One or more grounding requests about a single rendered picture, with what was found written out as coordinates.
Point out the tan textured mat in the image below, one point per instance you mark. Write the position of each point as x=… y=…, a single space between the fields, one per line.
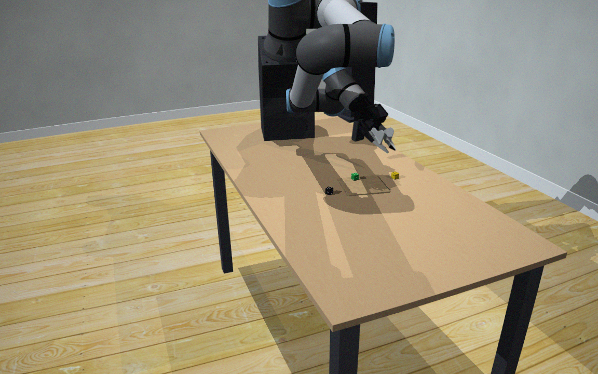
x=364 y=186

